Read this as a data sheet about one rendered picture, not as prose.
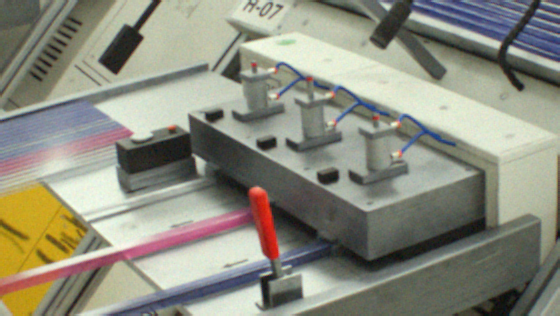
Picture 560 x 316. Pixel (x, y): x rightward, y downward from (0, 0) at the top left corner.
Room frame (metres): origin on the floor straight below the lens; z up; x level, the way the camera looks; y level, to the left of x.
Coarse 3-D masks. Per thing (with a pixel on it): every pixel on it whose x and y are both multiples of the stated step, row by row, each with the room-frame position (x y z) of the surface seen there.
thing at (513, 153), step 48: (240, 48) 1.44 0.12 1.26; (288, 48) 1.41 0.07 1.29; (336, 48) 1.39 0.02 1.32; (336, 96) 1.28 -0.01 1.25; (384, 96) 1.22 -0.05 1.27; (432, 96) 1.21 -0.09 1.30; (432, 144) 1.14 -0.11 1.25; (480, 144) 1.07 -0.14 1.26; (528, 144) 1.06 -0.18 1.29; (528, 192) 1.08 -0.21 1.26
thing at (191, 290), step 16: (320, 240) 1.09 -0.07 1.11; (288, 256) 1.07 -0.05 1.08; (304, 256) 1.07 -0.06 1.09; (320, 256) 1.08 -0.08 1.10; (224, 272) 1.05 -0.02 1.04; (240, 272) 1.05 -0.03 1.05; (256, 272) 1.05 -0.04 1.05; (176, 288) 1.03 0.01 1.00; (192, 288) 1.03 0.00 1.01; (208, 288) 1.03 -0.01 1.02; (224, 288) 1.04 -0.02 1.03; (112, 304) 1.01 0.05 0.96; (128, 304) 1.01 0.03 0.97; (144, 304) 1.01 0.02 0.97; (160, 304) 1.02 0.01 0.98; (176, 304) 1.02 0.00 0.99
